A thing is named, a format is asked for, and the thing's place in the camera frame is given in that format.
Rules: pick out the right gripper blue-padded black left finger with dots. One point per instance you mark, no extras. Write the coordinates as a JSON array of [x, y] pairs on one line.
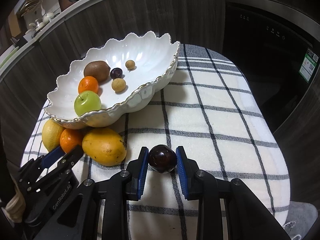
[[99, 208]]

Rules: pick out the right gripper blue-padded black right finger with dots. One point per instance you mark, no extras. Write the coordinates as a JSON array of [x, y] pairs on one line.
[[227, 209]]

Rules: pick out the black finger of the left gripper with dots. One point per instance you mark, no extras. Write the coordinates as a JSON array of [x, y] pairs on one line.
[[64, 164]]

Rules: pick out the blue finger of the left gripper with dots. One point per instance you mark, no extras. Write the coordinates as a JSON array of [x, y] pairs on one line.
[[34, 167]]

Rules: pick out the green apple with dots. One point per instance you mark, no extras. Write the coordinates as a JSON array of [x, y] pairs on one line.
[[87, 101]]

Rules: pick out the orange mandarin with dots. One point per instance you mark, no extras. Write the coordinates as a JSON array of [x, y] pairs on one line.
[[70, 138], [88, 83]]

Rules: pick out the tan longan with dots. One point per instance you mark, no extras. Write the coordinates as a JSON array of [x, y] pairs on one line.
[[118, 85], [130, 64]]

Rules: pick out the brown kiwi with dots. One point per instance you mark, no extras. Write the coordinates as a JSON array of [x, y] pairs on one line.
[[100, 70]]

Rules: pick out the dark plum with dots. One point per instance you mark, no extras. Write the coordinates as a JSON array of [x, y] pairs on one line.
[[116, 73], [162, 159]]

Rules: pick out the yellow lemon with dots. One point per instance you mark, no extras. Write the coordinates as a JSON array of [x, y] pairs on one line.
[[51, 134]]

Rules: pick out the yellow mango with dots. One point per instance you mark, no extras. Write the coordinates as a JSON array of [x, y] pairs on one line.
[[105, 146]]

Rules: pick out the checkered white grey cloth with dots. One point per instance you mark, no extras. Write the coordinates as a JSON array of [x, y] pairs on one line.
[[207, 108]]

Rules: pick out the white scalloped ceramic bowl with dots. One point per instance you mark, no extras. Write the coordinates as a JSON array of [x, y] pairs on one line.
[[156, 60]]

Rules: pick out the white teapot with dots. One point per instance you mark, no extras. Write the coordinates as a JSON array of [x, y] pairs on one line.
[[47, 18]]

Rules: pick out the green energy label sticker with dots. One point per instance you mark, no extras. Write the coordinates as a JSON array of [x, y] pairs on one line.
[[309, 65]]

